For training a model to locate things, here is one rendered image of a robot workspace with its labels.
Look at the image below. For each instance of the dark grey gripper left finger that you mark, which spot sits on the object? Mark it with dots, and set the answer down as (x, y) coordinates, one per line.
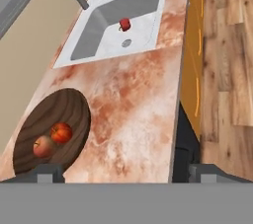
(46, 172)

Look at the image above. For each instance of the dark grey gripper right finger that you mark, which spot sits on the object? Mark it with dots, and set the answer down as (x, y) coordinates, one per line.
(207, 172)

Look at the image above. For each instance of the brown wooden bowl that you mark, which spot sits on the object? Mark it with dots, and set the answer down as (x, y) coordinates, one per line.
(66, 109)

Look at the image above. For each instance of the yellow base cabinet run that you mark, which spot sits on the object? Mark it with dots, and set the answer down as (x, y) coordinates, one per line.
(191, 53)

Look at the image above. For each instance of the red bell pepper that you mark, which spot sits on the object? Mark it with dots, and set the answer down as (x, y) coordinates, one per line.
(125, 24)

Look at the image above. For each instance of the white sink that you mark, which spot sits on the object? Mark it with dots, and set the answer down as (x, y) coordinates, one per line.
(131, 7)

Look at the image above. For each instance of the pale red apple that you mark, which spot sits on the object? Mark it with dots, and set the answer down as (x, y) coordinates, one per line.
(42, 147)

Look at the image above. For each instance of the black dishwasher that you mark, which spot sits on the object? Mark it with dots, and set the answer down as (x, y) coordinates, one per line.
(185, 145)

